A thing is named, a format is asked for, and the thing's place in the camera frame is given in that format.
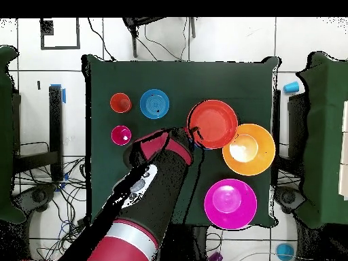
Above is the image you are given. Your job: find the small ringed blue bowl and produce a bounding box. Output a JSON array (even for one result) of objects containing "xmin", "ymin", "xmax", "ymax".
[{"xmin": 139, "ymin": 88, "xmax": 171, "ymax": 120}]

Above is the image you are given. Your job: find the orange-red plastic bowl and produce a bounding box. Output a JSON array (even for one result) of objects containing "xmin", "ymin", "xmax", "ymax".
[{"xmin": 186, "ymin": 99, "xmax": 239, "ymax": 150}]

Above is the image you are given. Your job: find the white box stack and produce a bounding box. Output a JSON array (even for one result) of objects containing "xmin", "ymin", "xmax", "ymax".
[{"xmin": 338, "ymin": 100, "xmax": 348, "ymax": 201}]

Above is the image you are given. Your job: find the magenta plastic cup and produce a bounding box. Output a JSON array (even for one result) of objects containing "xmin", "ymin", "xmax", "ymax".
[{"xmin": 110, "ymin": 124, "xmax": 133, "ymax": 146}]

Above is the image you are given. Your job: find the dark green tablecloth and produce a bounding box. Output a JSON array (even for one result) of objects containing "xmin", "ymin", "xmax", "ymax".
[{"xmin": 81, "ymin": 53, "xmax": 281, "ymax": 228}]

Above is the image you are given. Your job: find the orange plastic cup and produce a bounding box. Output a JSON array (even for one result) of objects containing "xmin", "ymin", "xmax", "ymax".
[{"xmin": 109, "ymin": 92, "xmax": 133, "ymax": 114}]

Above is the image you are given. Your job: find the large pink plastic bowl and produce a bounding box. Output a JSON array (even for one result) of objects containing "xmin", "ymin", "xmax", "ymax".
[{"xmin": 203, "ymin": 178, "xmax": 258, "ymax": 231}]

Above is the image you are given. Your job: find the large yellow-orange plastic bowl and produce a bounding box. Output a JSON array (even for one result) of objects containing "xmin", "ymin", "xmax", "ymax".
[{"xmin": 222, "ymin": 123, "xmax": 277, "ymax": 177}]

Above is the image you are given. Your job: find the blue plastic cup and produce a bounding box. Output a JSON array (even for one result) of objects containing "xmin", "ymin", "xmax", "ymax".
[
  {"xmin": 283, "ymin": 80, "xmax": 300, "ymax": 94},
  {"xmin": 275, "ymin": 243, "xmax": 296, "ymax": 261}
]

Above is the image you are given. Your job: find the green cloth side table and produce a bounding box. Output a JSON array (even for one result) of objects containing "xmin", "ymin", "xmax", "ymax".
[
  {"xmin": 0, "ymin": 45, "xmax": 27, "ymax": 225},
  {"xmin": 294, "ymin": 51, "xmax": 348, "ymax": 229}
]

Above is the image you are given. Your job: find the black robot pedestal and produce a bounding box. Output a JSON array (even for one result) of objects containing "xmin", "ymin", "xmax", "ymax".
[{"xmin": 160, "ymin": 224, "xmax": 210, "ymax": 261}]

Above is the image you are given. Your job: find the tangle of cables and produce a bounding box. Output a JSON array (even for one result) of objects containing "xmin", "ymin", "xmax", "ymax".
[{"xmin": 13, "ymin": 156, "xmax": 92, "ymax": 261}]

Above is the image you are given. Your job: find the black camera tripod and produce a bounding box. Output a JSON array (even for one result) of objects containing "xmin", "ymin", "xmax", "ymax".
[{"xmin": 122, "ymin": 17, "xmax": 196, "ymax": 58}]

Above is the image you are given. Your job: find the black table frame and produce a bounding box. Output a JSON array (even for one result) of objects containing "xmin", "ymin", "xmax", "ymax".
[
  {"xmin": 12, "ymin": 85, "xmax": 65, "ymax": 181},
  {"xmin": 271, "ymin": 89, "xmax": 309, "ymax": 177}
]

